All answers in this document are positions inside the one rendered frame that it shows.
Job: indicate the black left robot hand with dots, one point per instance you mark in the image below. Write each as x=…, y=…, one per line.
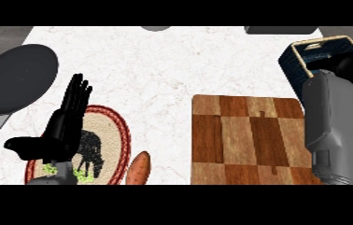
x=63, y=132

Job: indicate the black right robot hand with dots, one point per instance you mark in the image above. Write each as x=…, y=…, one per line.
x=341, y=65

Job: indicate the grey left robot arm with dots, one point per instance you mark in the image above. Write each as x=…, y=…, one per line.
x=54, y=177

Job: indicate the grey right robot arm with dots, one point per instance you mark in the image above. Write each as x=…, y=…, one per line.
x=328, y=126

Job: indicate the dark blue wicker basket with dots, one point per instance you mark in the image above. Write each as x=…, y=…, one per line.
x=294, y=63

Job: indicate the brown wooden cutting board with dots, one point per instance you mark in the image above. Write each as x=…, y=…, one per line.
x=249, y=141

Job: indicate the oval red-rimmed horse placemat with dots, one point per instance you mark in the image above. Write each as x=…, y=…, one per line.
x=114, y=132

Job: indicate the dark grey flat appliance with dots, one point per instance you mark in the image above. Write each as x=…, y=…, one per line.
x=279, y=29

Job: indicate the dark grey round pan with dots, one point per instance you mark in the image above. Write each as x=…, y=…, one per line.
x=25, y=76

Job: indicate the orange sweet potato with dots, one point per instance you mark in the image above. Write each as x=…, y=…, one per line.
x=139, y=169

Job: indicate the small grey rounded object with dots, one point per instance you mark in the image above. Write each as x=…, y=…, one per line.
x=155, y=28

